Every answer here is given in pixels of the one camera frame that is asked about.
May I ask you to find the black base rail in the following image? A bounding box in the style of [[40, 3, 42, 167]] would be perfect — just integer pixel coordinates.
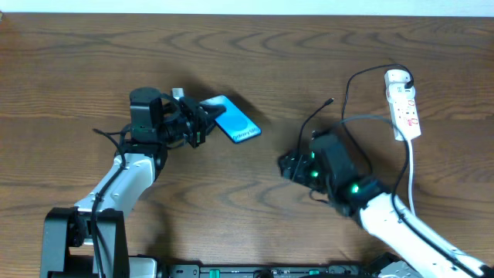
[[163, 264, 367, 278]]

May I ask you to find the white USB charger adapter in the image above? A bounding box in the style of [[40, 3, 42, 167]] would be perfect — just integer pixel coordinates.
[[384, 69, 414, 89]]

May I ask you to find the blue Galaxy smartphone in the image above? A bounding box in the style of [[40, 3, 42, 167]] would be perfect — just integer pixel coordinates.
[[201, 95, 262, 144]]

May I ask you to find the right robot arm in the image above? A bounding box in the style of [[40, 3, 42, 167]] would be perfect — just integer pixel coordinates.
[[278, 134, 493, 277]]

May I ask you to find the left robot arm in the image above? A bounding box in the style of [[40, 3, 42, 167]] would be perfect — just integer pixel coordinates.
[[40, 87, 226, 277]]

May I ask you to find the white power strip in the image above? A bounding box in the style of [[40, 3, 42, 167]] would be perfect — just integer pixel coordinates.
[[386, 83, 421, 141]]

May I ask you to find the white power strip cord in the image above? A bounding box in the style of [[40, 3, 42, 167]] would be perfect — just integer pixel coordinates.
[[407, 139, 418, 217]]

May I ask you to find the black USB-C charging cable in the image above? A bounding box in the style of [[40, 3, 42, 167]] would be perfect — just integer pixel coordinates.
[[295, 63, 415, 175]]

